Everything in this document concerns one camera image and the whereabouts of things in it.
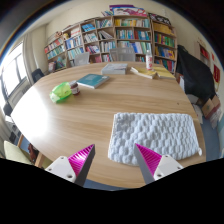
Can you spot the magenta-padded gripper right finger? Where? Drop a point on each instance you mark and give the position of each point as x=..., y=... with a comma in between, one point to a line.
x=166, y=165

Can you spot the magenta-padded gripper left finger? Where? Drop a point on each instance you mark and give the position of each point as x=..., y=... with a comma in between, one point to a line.
x=63, y=168

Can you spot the white waffle-textured towel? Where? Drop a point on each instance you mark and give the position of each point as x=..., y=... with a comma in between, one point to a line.
x=156, y=133

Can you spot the light green chair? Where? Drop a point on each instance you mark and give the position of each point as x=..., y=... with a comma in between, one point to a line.
x=15, y=153

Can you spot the brown cardboard box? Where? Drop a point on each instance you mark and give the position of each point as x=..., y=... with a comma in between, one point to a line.
x=210, y=107

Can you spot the green plastic bag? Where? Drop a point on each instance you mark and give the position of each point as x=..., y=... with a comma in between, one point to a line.
x=60, y=92

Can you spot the small red-lidded jar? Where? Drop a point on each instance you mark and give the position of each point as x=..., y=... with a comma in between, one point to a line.
x=74, y=88

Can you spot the yellow book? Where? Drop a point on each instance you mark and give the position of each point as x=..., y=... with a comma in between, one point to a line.
x=142, y=72
x=164, y=73

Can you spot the teal book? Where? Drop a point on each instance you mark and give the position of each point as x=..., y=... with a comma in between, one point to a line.
x=92, y=80

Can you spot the black cloth cover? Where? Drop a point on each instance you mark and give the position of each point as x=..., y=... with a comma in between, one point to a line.
x=196, y=75

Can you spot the black office chair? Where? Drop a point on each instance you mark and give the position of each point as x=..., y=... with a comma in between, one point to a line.
x=37, y=75

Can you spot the clear bottle with red label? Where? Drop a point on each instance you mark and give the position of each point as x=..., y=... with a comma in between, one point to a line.
x=149, y=60

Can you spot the window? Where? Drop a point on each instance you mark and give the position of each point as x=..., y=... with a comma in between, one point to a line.
x=11, y=75

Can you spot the grey book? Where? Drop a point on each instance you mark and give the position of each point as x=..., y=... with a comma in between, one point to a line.
x=114, y=68

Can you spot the small grey mesh chair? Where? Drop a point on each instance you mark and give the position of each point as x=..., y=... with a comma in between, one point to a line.
x=82, y=59

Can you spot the wide grey mesh chair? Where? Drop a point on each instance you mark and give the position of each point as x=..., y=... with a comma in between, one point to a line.
x=122, y=54

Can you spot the wooden bookshelf unit with books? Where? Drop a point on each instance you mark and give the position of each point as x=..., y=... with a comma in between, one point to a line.
x=126, y=33

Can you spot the red hanging wall decoration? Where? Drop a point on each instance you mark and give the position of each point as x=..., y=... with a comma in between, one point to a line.
x=217, y=73

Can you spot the small wall shelf with red items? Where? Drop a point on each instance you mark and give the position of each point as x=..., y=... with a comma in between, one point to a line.
x=204, y=52

